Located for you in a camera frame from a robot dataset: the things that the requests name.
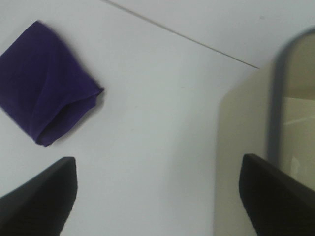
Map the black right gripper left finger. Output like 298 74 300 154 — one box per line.
0 157 78 236

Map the beige bin with grey rim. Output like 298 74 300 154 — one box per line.
214 28 315 236

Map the purple towel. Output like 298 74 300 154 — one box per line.
0 21 103 147

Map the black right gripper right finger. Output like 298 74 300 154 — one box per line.
238 154 315 236

